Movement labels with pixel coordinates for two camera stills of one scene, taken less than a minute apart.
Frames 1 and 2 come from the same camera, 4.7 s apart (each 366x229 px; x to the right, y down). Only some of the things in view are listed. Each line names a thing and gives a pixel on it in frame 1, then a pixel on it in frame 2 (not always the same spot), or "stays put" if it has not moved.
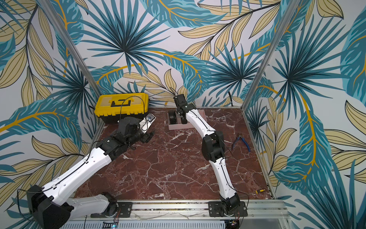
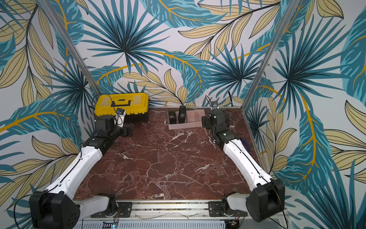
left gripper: [147, 137] to [126, 128]
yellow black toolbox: [112, 108] stays put
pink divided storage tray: [179, 125] stays put
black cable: [172, 117] stays put
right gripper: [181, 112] to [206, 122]
